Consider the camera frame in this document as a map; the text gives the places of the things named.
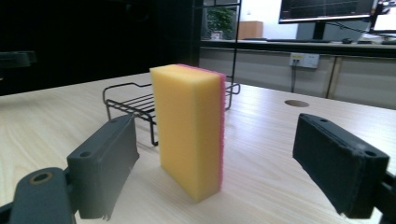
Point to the black metal stand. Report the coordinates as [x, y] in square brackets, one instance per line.
[235, 37]

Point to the potted green plant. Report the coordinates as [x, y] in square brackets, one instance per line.
[220, 21]

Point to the black computer mouse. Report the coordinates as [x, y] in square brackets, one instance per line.
[347, 40]

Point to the white-screen monitor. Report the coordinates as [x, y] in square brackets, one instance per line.
[385, 21]

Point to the white wall socket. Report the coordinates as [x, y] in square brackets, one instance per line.
[304, 60]

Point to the yellow and pink sponge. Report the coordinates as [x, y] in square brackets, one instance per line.
[186, 130]

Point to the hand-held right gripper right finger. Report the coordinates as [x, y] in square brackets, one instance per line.
[336, 165]

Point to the black keyboard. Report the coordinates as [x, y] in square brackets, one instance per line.
[297, 40]

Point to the cardboard box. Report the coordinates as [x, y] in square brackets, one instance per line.
[250, 30]

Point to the computer monitor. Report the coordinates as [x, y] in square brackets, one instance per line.
[325, 14]

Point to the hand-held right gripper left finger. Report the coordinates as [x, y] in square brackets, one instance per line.
[99, 165]

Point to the long desk with panels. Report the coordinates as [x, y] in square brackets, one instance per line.
[342, 71]

